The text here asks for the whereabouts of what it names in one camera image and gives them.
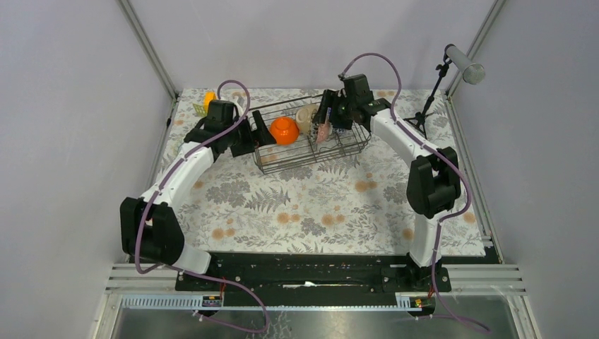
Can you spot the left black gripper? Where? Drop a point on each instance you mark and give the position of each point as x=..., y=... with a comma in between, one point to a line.
x=263, y=135

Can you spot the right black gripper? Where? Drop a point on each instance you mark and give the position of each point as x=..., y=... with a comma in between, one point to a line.
x=330, y=99

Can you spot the beige bowl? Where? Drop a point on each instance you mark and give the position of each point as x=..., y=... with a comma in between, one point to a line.
x=304, y=119

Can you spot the pink speckled bowl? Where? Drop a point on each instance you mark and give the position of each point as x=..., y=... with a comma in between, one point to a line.
x=322, y=132

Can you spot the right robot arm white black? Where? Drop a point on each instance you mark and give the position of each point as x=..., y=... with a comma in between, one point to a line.
x=433, y=183

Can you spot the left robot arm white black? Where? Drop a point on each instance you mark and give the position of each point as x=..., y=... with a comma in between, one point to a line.
x=149, y=225

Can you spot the orange bowl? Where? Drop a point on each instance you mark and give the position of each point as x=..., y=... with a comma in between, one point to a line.
x=284, y=130

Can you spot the blue zigzag pattern bowl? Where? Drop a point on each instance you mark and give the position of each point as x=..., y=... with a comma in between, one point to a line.
x=340, y=132

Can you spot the orange yellow block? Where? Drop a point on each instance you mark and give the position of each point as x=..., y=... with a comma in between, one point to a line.
x=208, y=98

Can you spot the black microphone tripod stand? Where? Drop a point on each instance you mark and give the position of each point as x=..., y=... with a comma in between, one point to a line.
x=418, y=120

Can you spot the floral patterned table mat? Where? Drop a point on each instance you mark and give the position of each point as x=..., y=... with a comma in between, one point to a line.
x=350, y=205

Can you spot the silver microphone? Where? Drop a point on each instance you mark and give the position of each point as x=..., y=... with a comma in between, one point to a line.
x=472, y=73

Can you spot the black wire dish rack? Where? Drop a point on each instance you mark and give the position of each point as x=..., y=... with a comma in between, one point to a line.
x=304, y=151

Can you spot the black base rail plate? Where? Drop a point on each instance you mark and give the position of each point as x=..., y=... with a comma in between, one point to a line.
x=316, y=280

